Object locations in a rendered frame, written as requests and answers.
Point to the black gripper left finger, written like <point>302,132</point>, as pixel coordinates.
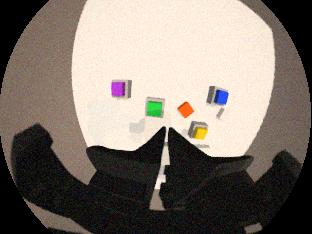
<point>140,165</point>

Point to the green button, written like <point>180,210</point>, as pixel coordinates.
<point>154,107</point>

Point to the blue button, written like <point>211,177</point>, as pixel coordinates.
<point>217,95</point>

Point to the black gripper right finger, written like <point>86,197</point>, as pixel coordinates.
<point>191,169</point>

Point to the yellow button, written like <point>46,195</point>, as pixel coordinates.
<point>197,129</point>

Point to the orange block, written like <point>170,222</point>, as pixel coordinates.
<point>185,109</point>

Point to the purple button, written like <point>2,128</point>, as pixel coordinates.
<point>121,88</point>

